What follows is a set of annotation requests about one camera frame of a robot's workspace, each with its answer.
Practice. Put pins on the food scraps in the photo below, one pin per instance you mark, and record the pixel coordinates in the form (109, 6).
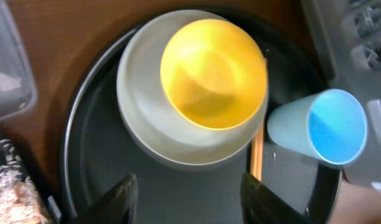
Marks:
(19, 200)

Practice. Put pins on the grey dishwasher rack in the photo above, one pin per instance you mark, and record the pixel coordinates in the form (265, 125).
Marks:
(347, 39)

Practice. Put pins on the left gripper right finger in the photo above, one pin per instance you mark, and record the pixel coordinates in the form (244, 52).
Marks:
(260, 205)

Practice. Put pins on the grey plate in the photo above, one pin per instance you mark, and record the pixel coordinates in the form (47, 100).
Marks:
(158, 129)

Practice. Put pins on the clear plastic bin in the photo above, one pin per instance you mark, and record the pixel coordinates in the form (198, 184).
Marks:
(18, 91)

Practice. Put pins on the black rectangular tray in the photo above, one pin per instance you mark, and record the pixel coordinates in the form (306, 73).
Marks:
(41, 186)

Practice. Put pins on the yellow bowl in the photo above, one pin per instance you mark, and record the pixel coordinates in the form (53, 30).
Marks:
(214, 74)

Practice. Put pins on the blue cup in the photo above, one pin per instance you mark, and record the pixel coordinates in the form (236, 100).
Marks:
(330, 126)

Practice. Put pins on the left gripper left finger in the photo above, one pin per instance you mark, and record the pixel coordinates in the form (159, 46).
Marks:
(118, 205)

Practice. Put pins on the wooden chopstick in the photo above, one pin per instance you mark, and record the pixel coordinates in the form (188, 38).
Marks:
(260, 151)
(253, 159)

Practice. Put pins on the round black serving tray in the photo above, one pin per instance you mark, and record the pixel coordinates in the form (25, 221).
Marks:
(97, 151)

